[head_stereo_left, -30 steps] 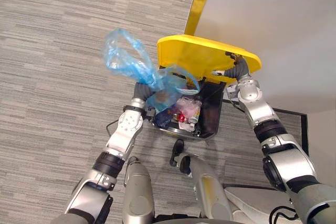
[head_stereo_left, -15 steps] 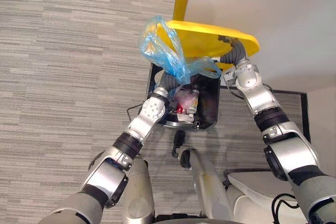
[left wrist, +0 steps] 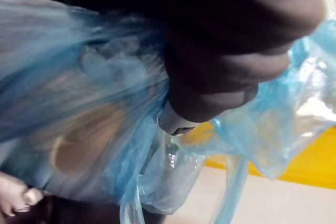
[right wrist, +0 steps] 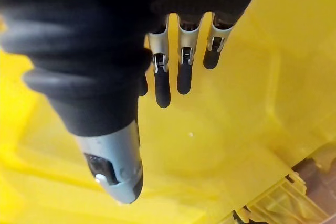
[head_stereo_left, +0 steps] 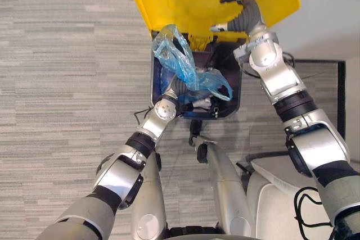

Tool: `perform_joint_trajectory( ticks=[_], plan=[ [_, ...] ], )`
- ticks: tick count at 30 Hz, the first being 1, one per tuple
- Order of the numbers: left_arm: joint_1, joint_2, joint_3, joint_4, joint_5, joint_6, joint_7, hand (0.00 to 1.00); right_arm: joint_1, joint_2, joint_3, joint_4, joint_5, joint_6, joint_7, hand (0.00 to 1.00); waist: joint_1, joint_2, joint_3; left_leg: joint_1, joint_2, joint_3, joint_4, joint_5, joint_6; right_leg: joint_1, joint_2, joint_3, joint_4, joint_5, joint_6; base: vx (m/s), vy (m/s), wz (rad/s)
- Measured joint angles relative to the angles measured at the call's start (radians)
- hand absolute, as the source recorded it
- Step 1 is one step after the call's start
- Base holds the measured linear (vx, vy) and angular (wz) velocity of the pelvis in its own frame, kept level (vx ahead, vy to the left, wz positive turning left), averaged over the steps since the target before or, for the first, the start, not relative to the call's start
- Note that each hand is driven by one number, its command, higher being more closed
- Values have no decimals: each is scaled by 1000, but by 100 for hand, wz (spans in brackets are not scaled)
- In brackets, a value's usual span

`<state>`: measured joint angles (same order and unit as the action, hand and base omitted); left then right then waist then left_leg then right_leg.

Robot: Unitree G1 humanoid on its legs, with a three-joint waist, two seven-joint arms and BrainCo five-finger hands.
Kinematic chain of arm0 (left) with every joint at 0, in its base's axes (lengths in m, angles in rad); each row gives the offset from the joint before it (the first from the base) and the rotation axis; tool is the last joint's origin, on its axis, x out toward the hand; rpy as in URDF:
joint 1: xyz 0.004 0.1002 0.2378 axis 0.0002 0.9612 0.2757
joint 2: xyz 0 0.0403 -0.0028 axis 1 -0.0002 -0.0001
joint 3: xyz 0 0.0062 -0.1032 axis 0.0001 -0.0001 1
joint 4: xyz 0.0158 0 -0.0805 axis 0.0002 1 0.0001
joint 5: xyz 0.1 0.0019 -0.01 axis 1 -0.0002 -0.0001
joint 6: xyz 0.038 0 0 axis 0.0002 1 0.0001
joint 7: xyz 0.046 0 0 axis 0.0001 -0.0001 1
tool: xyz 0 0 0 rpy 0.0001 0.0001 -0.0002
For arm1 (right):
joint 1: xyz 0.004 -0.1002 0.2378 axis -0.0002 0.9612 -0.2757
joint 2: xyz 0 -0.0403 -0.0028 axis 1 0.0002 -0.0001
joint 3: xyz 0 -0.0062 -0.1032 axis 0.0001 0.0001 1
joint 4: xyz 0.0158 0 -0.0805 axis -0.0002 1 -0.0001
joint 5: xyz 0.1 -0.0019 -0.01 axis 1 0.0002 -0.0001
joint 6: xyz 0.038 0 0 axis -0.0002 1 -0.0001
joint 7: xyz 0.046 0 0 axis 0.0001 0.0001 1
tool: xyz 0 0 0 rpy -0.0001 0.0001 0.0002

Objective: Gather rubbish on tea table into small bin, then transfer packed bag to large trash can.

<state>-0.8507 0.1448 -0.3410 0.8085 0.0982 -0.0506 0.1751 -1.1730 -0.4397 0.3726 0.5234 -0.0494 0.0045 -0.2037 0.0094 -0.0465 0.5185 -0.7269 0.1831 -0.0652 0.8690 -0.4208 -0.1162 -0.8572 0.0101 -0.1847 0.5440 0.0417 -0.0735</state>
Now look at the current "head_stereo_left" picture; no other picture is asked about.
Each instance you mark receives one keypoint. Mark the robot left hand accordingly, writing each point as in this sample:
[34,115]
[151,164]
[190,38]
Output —
[177,87]

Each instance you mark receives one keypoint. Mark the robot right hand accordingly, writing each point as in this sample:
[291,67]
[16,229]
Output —
[251,15]

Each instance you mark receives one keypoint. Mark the blue plastic rubbish bag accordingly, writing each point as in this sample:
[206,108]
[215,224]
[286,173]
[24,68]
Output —
[182,63]

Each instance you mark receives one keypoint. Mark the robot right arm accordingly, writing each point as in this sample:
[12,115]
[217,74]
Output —
[284,79]

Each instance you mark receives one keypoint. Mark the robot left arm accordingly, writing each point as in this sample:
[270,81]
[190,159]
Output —
[118,172]

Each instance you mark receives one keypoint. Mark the black trash can pedal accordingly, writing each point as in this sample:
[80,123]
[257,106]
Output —
[196,127]

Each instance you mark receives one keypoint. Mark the yellow trash can liner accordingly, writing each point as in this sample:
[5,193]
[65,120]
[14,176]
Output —
[200,42]

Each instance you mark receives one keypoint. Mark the dark blue large trash can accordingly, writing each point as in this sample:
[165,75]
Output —
[234,82]

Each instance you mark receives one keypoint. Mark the robot left leg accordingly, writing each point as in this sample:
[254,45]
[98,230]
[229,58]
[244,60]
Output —
[149,192]

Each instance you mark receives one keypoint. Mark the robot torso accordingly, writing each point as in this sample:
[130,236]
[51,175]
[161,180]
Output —
[194,232]

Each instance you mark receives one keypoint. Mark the black metal frame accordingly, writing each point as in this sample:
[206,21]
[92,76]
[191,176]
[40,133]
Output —
[341,96]

